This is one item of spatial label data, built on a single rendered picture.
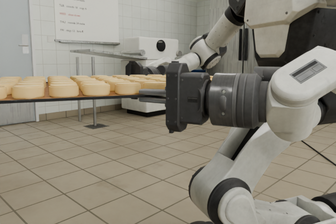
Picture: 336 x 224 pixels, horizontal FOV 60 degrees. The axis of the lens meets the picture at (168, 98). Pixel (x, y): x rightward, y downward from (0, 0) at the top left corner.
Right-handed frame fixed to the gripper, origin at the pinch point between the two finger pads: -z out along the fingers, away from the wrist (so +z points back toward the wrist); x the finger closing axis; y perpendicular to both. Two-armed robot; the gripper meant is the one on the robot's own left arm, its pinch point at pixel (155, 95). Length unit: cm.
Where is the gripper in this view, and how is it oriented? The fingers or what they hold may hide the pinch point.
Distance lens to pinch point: 53.1
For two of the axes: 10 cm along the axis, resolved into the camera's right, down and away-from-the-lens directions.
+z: 9.2, 0.5, -3.8
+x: 0.1, -9.9, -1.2
